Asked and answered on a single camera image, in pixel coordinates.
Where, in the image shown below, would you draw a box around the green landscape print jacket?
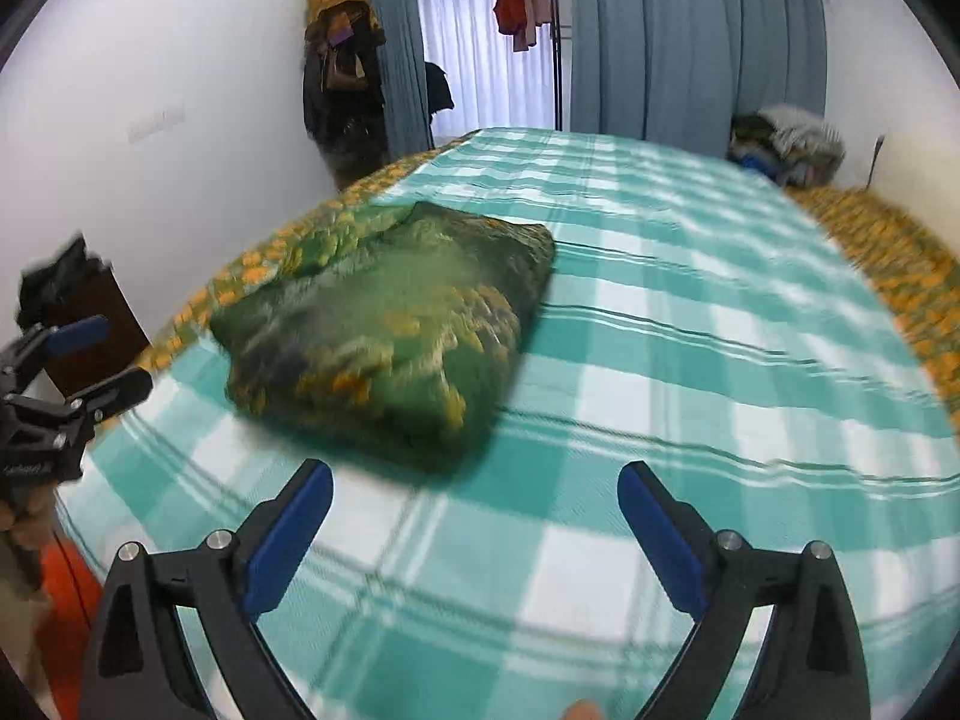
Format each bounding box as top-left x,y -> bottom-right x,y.
210,202 -> 556,475

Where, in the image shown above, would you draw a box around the pile of clothes by bed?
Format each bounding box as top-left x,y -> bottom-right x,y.
727,104 -> 846,188

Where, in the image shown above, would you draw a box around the person's left hand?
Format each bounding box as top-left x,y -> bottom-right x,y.
2,481 -> 57,600

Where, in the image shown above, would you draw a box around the dark wooden nightstand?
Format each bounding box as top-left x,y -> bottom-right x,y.
36,259 -> 148,395

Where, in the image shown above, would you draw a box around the dark cloth on nightstand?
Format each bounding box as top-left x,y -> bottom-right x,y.
16,232 -> 110,330

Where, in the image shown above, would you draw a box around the teal white plaid blanket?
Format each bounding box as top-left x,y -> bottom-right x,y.
55,127 -> 960,720

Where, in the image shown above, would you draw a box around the coats hanging on rack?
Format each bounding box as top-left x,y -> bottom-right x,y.
302,0 -> 389,190

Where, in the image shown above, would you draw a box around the orange floral green quilt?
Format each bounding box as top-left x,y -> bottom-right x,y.
788,187 -> 960,422

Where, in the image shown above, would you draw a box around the dark garment by window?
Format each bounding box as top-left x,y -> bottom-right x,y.
425,62 -> 455,119

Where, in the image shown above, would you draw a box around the cream padded headboard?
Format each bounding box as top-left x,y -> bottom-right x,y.
871,133 -> 960,254

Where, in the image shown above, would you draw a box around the blue curtain left panel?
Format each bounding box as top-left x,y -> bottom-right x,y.
370,0 -> 433,160

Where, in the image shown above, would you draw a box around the blue curtain panel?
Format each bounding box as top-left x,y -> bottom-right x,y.
370,0 -> 433,160
569,0 -> 827,158

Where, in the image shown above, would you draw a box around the red garment hanging outside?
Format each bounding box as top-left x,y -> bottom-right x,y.
493,0 -> 551,52

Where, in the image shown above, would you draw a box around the blue curtain right panel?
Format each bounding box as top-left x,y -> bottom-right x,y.
569,0 -> 827,158

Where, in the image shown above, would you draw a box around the white wall switch panel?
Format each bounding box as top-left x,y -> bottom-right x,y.
127,107 -> 185,145

